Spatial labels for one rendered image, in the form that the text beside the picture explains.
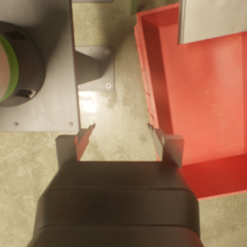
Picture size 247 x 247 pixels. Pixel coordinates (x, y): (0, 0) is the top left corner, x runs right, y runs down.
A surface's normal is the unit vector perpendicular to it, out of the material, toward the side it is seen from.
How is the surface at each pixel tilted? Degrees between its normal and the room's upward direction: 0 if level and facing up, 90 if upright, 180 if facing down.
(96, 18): 0
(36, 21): 0
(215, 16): 30
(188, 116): 0
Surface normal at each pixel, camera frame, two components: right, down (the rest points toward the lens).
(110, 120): 0.00, 0.29
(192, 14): 0.09, 0.72
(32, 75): 0.90, 0.33
